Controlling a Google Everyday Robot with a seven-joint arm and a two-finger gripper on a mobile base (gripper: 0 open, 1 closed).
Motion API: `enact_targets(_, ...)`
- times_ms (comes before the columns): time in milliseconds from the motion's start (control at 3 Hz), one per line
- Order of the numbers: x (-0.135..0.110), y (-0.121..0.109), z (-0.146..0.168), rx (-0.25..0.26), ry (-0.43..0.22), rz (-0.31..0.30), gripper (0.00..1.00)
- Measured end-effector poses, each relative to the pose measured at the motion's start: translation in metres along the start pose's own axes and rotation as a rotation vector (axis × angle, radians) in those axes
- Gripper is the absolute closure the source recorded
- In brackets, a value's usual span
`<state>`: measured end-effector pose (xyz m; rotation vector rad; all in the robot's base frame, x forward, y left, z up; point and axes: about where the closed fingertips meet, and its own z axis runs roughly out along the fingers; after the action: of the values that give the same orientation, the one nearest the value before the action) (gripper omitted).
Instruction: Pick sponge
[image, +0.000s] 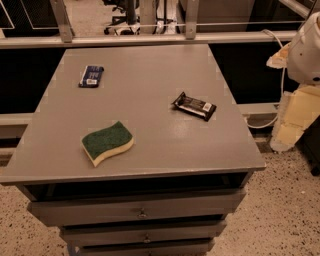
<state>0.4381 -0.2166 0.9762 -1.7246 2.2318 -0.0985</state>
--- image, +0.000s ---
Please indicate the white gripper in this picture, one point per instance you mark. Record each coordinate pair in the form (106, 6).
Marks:
(305, 58)

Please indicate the green and yellow sponge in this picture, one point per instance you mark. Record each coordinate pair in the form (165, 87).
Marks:
(107, 142)

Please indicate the black snack bar packet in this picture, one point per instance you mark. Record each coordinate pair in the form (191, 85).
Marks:
(194, 106)

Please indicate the grey drawer cabinet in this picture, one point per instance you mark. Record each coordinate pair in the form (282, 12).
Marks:
(173, 151)

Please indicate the black office chair base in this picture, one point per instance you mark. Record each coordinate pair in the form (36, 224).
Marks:
(129, 16)

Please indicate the blue snack packet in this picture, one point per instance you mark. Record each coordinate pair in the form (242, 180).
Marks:
(91, 76)

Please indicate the grey metal railing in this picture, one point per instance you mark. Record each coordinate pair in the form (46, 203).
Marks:
(48, 23)

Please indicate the top grey drawer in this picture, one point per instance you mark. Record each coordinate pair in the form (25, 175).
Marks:
(137, 207)

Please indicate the grey drawer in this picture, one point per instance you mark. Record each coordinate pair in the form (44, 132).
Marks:
(163, 248)
(137, 207)
(144, 233)

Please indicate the bottom grey drawer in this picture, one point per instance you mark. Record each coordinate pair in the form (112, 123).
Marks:
(163, 248)

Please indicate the middle grey drawer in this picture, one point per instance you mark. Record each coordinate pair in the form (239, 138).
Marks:
(144, 233)

